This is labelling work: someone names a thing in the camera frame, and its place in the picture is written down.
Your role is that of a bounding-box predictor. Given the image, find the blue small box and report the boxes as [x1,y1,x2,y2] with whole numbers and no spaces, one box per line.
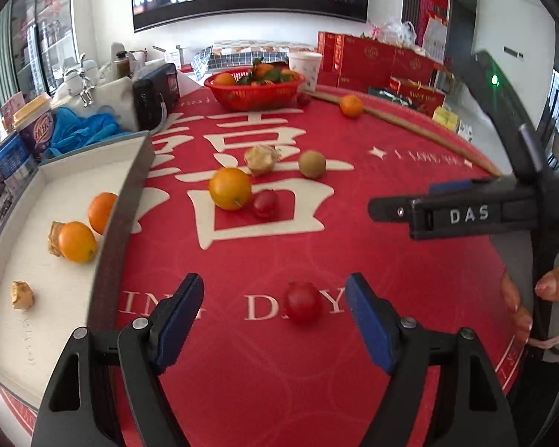
[0,133,37,196]

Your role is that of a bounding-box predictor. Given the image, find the black portable radio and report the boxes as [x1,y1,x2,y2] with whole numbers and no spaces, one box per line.
[133,63,180,131]

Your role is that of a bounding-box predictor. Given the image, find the oranges with leaves in basket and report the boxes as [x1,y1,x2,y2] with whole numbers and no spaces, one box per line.
[210,58,299,87]

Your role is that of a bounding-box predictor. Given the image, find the red round table mat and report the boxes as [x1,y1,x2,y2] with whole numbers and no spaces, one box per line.
[117,89,520,446]

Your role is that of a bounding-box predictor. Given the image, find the red gift bag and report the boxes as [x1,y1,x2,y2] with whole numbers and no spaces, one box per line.
[389,77,445,118]

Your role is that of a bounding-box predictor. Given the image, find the white shallow box tray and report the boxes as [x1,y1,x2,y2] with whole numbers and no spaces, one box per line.
[0,132,154,410]

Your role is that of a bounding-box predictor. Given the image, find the small red cherry tomato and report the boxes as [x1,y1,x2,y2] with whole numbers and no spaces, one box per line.
[282,282,322,327]

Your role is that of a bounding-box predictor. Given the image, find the orange near wooden stick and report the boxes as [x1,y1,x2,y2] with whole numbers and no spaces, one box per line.
[339,95,364,119]

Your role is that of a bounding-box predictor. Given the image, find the large orange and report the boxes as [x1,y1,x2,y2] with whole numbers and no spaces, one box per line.
[208,168,252,211]

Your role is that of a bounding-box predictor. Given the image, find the blue rubber gloves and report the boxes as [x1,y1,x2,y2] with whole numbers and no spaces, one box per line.
[42,107,129,162]

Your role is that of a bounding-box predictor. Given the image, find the long curved wooden stick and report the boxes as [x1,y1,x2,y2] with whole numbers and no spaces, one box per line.
[307,90,504,178]

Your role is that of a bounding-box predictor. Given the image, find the dark red cherry fruit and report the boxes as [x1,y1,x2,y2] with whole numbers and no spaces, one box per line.
[252,190,280,219]

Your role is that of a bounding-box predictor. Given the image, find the round snack tub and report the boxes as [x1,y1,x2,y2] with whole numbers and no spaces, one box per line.
[14,94,54,162]

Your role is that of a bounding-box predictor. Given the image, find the dried husk physalis fruit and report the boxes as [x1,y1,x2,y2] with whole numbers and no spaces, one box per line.
[243,144,281,177]

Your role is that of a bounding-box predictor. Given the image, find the white floral paper cup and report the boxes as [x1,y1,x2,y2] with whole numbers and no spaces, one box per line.
[288,51,323,92]

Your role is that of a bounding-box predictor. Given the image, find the dark red fruit by basket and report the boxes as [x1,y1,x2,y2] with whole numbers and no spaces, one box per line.
[297,93,311,107]

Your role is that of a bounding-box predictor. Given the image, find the red gift box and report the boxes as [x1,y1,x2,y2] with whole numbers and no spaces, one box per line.
[317,31,438,93]

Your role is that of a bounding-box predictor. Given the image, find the person's right hand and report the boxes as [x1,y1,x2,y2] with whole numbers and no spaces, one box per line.
[501,266,559,343]

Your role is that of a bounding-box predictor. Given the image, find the brown kiwi fruit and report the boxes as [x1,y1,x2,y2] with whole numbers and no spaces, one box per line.
[298,149,327,180]

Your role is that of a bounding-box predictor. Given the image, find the yellow carton box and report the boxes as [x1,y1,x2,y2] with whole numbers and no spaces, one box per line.
[432,106,460,133]

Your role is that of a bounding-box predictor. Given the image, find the glass display cabinet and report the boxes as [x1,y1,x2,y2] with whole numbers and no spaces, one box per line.
[11,0,78,101]

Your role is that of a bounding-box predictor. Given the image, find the clear plastic bag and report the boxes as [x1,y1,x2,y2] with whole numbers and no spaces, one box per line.
[370,17,417,48]

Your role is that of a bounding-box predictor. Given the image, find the husk behind tray orange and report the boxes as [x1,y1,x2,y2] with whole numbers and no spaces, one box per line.
[47,221,64,256]

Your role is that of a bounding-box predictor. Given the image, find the orange in tray rear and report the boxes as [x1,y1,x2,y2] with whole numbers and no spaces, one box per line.
[88,192,118,235]

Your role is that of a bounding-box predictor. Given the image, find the red plastic fruit basket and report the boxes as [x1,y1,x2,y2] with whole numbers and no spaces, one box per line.
[204,73,306,112]

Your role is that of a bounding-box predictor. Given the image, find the orange in tray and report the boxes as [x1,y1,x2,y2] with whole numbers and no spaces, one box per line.
[58,221,98,264]
[88,192,118,235]

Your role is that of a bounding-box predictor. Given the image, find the orange in tray front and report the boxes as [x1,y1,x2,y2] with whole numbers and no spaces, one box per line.
[58,221,98,264]

